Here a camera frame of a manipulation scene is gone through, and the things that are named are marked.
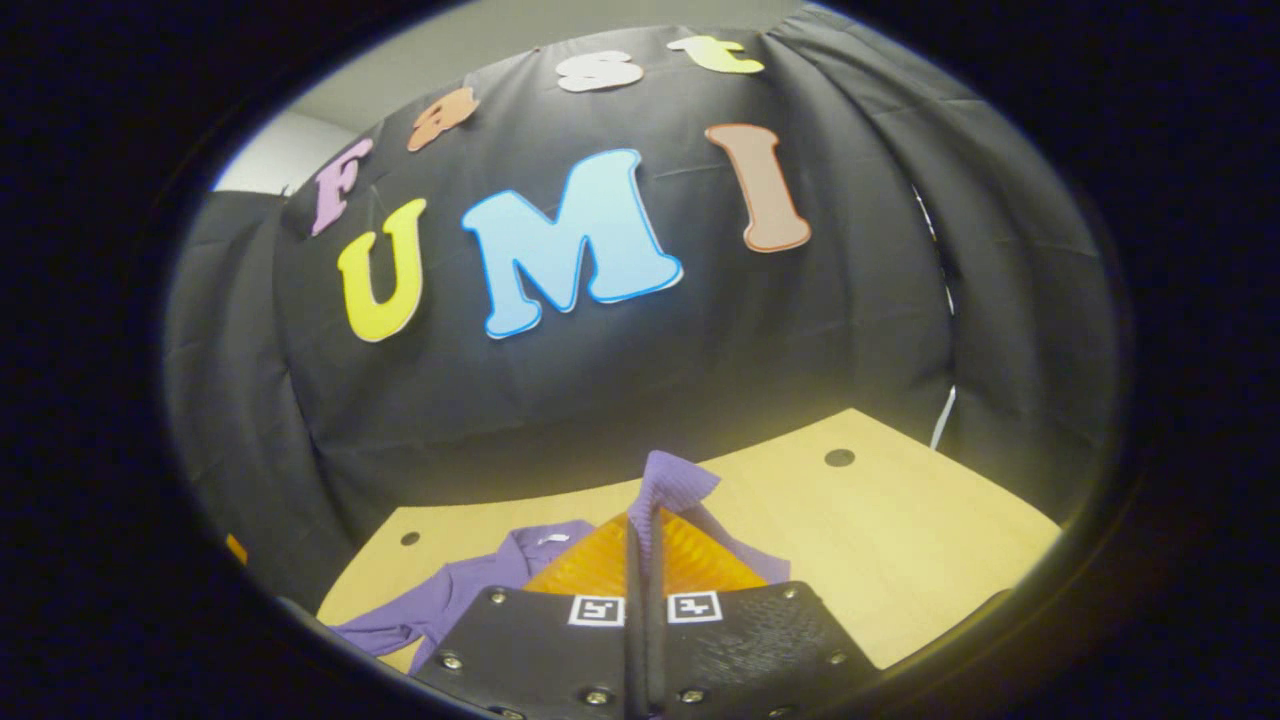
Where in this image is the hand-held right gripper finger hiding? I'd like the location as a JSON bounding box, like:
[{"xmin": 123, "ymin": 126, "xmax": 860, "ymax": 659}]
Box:
[
  {"xmin": 650, "ymin": 505, "xmax": 881, "ymax": 720},
  {"xmin": 412, "ymin": 512, "xmax": 651, "ymax": 720}
]

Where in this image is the purple knit shirt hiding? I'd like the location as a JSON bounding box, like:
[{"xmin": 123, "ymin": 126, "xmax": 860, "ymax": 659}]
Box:
[{"xmin": 330, "ymin": 450, "xmax": 793, "ymax": 676}]

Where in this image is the black backdrop cloth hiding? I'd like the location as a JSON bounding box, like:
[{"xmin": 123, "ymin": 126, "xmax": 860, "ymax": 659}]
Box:
[{"xmin": 165, "ymin": 10, "xmax": 1119, "ymax": 611}]

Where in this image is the white cable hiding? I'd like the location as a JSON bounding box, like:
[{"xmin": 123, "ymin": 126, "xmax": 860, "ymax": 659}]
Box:
[{"xmin": 928, "ymin": 385, "xmax": 959, "ymax": 451}]

